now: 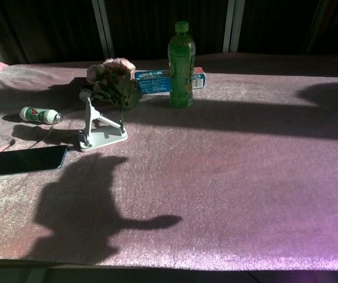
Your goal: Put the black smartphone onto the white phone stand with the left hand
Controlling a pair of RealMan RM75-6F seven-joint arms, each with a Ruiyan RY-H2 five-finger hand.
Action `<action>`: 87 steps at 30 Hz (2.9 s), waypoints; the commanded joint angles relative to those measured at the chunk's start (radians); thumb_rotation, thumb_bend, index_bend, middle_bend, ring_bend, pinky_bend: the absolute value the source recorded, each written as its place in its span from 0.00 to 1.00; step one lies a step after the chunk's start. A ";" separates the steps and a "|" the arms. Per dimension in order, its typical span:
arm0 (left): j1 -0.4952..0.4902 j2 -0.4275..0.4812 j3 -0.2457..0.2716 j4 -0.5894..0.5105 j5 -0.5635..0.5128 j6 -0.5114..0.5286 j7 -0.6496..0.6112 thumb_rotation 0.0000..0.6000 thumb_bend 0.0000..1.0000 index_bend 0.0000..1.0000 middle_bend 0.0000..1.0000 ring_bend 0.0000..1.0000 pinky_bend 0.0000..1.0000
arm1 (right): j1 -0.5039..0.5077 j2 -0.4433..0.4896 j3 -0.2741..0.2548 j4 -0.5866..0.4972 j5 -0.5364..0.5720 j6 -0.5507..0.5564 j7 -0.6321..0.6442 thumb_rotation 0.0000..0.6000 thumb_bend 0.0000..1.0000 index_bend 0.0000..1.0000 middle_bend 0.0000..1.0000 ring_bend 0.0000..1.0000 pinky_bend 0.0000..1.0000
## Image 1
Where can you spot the pink tablecloth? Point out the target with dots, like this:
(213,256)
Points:
(216,177)

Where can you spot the black smartphone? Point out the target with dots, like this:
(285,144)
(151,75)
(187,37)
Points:
(24,160)

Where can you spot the blue cookie package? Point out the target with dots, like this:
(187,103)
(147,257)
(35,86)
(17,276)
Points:
(152,83)

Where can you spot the pink artificial flower bouquet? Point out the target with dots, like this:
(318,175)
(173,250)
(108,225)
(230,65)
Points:
(116,87)

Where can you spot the dark brown curtain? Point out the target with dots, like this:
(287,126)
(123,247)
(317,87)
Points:
(145,26)
(39,26)
(289,23)

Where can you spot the white folding phone stand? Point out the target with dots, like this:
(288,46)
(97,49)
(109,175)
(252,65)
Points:
(104,138)

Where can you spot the green drink bottle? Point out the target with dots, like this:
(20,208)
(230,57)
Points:
(181,73)

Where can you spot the grey window frame post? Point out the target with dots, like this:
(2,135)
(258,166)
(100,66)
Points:
(233,23)
(104,26)

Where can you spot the small white milk bottle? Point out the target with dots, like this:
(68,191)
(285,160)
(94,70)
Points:
(38,114)

